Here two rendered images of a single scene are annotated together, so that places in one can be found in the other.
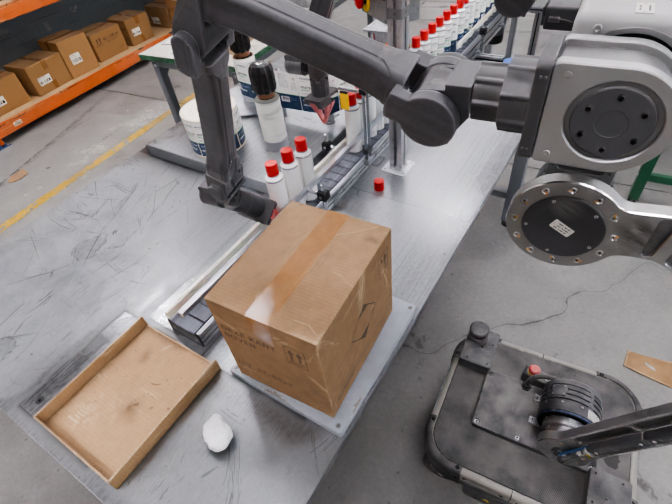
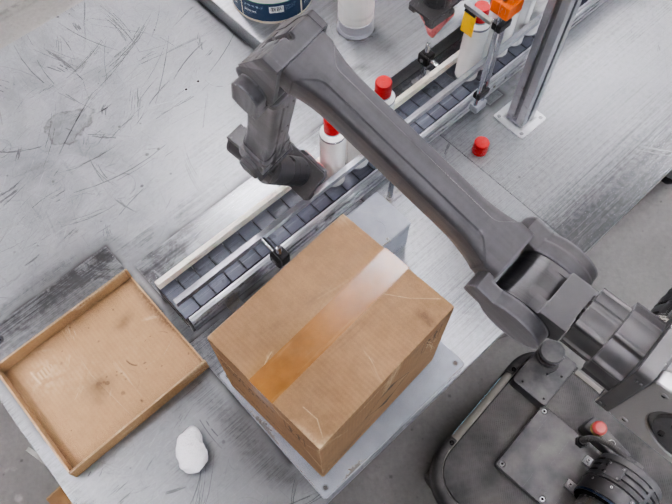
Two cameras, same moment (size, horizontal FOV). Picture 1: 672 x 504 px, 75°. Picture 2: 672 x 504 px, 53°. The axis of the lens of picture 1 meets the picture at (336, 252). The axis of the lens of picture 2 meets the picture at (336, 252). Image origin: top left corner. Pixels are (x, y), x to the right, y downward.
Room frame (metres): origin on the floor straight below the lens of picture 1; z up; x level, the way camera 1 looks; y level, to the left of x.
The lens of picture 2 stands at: (0.23, 0.00, 2.10)
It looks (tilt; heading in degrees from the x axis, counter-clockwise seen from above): 64 degrees down; 10
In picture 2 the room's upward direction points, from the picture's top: straight up
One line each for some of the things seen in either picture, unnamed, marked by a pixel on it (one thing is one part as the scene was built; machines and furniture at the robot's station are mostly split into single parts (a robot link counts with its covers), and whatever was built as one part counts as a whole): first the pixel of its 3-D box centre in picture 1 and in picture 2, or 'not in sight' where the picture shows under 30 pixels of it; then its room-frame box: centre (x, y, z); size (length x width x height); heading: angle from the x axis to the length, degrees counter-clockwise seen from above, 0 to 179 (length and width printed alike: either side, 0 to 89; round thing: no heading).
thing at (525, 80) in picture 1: (511, 94); (615, 340); (0.49, -0.24, 1.45); 0.09 x 0.08 x 0.12; 146
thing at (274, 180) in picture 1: (278, 193); (332, 149); (0.99, 0.14, 0.98); 0.05 x 0.05 x 0.20
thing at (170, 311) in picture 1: (296, 189); (361, 130); (1.10, 0.09, 0.91); 1.07 x 0.01 x 0.02; 142
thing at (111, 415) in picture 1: (130, 391); (102, 367); (0.52, 0.50, 0.85); 0.30 x 0.26 x 0.04; 142
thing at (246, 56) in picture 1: (244, 63); not in sight; (1.81, 0.25, 1.04); 0.09 x 0.09 x 0.29
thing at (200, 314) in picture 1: (354, 156); (461, 82); (1.31, -0.11, 0.86); 1.65 x 0.08 x 0.04; 142
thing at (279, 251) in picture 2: not in sight; (273, 259); (0.77, 0.21, 0.91); 0.07 x 0.03 x 0.16; 52
